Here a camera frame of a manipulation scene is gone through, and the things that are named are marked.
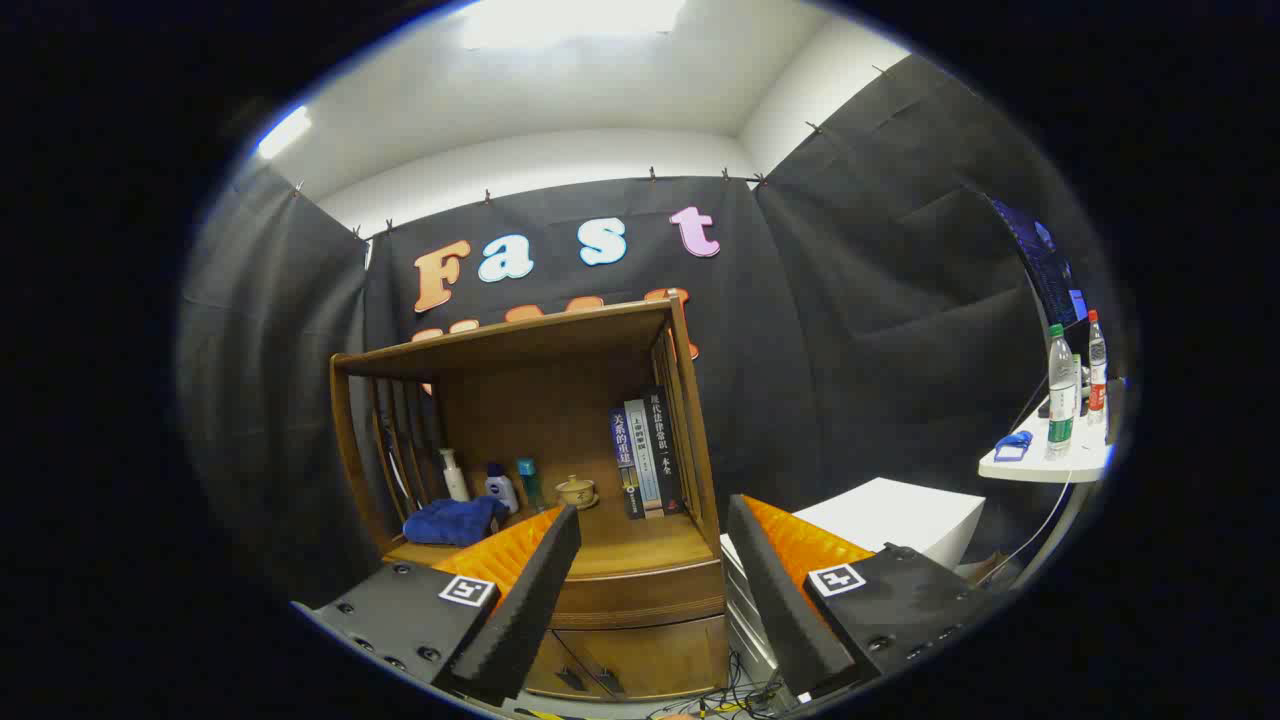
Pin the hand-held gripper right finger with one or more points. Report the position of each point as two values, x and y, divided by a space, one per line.
780 610

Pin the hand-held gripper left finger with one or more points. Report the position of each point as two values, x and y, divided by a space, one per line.
530 610

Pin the wooden drawer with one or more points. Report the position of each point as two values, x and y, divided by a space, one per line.
640 595

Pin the wooden countertop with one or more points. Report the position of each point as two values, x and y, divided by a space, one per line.
640 545

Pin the white drawer unit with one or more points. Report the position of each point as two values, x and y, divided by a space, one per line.
900 520

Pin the wooden cabinet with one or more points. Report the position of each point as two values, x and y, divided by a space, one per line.
520 400

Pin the blue towel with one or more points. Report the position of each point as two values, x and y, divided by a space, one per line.
455 522

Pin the white bottle blue cap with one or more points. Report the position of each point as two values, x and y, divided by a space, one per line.
502 492

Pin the teal bottle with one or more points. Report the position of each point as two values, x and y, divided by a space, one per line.
530 485

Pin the beige lidded teacup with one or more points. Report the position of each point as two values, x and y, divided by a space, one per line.
578 492

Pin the white pump bottle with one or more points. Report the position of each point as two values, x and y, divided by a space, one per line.
456 485

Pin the grey book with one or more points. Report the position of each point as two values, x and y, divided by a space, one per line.
645 455

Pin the black book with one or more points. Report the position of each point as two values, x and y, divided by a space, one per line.
665 445

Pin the small blue object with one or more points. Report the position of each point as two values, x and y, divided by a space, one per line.
1013 445

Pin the white side table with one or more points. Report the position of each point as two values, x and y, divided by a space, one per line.
1040 465

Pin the green label water bottle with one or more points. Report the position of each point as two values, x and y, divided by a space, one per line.
1061 400

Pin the red label water bottle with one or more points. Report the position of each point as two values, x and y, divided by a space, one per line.
1097 380

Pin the computer monitor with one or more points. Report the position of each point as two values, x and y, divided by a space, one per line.
1045 270

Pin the ceiling light panel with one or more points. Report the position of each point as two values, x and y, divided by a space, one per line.
570 20
285 130

